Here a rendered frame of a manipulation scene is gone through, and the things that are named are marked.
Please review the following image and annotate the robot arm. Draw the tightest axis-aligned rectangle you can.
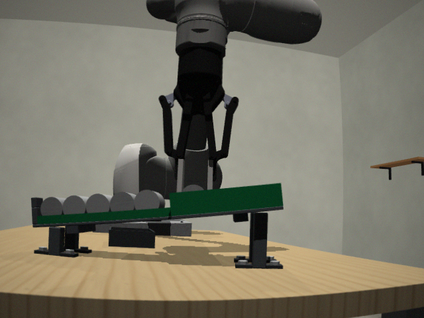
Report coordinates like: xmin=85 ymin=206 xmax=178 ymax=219
xmin=113 ymin=0 xmax=322 ymax=199

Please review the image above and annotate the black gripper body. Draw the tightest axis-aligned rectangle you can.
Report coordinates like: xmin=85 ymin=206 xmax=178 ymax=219
xmin=174 ymin=46 xmax=225 ymax=115

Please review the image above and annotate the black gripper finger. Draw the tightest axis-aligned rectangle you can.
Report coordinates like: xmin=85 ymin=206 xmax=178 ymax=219
xmin=203 ymin=90 xmax=239 ymax=189
xmin=158 ymin=90 xmax=194 ymax=192

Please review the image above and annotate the dark green flat panel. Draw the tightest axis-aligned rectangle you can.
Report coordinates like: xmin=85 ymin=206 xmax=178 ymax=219
xmin=169 ymin=183 xmax=284 ymax=219

